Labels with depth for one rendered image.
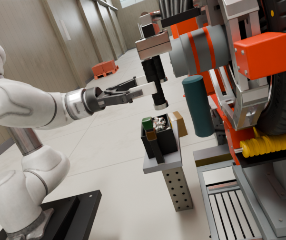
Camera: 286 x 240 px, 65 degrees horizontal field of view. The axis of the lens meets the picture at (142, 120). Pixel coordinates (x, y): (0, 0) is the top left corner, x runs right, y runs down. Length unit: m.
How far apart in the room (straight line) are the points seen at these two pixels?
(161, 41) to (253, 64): 0.24
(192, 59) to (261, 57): 0.31
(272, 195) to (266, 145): 0.32
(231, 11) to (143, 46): 0.22
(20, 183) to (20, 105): 0.54
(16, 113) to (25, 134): 0.58
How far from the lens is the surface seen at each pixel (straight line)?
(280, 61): 0.51
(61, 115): 0.70
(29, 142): 1.16
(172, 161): 0.97
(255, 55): 0.49
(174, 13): 0.60
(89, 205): 1.20
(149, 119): 0.87
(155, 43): 0.62
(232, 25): 0.56
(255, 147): 0.82
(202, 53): 0.76
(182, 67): 0.77
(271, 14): 0.58
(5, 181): 1.06
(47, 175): 1.14
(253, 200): 1.18
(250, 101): 0.61
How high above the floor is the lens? 0.96
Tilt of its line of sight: 20 degrees down
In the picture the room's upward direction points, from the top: 19 degrees counter-clockwise
